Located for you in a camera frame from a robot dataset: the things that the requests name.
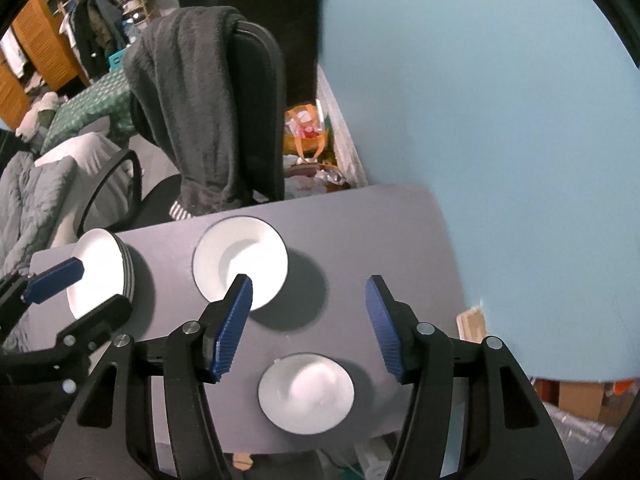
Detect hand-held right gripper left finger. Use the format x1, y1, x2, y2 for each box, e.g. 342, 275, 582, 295
47, 273, 254, 480

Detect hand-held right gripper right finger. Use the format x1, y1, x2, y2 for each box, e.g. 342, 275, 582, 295
365, 275, 573, 480

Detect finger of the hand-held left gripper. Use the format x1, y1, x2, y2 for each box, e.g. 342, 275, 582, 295
0, 256, 86, 346
50, 294, 133, 361

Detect small white plate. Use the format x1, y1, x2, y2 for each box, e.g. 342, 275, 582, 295
66, 228, 126, 320

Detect grey duvet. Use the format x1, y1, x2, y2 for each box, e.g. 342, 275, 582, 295
0, 150, 78, 281

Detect wooden board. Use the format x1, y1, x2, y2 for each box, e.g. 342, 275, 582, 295
456, 307, 488, 343

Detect white bed sheet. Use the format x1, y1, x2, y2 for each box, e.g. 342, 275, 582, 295
35, 132, 131, 251

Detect beige clothes pile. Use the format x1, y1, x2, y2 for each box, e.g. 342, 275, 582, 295
15, 91, 61, 138

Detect green checkered tablecloth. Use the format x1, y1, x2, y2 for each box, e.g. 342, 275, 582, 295
40, 67, 138, 153

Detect cardboard box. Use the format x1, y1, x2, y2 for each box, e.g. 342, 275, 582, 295
557, 382, 608, 416

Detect dark grey hoodie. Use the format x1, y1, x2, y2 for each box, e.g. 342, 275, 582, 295
122, 6, 246, 221

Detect black office chair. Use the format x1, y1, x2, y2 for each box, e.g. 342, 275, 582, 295
75, 20, 287, 238

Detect yellow bag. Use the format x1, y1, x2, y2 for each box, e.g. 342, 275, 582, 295
284, 102, 331, 163

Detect clear plastic sheet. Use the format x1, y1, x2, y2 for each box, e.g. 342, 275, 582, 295
545, 400, 626, 461

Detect white hanging shirt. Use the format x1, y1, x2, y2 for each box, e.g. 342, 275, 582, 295
0, 30, 26, 78

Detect wooden wardrobe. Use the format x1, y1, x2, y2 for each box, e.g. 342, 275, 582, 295
0, 0, 91, 131

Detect dark hanging jackets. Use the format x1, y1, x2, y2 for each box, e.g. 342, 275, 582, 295
70, 0, 128, 78

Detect black hanging jacket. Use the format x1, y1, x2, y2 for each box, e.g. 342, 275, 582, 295
172, 0, 328, 108

